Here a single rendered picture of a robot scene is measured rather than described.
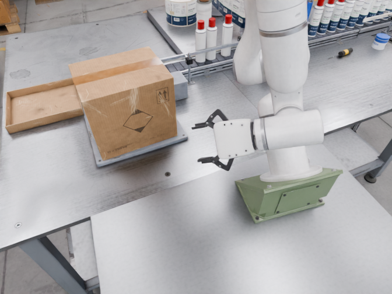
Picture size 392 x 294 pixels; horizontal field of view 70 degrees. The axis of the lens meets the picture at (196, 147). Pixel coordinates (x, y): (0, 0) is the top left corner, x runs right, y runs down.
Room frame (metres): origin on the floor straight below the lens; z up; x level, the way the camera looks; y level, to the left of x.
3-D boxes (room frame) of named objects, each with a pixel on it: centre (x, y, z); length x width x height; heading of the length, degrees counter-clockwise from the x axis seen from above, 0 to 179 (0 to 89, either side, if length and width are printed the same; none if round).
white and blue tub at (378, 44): (1.57, -1.07, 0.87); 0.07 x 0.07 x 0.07
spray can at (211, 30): (1.35, -0.08, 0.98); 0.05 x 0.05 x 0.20
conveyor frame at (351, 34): (1.41, -0.23, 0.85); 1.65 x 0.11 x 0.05; 114
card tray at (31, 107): (1.01, 0.68, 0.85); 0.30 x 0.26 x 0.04; 114
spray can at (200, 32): (1.33, -0.02, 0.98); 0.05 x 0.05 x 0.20
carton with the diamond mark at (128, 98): (0.84, 0.26, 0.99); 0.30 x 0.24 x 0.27; 117
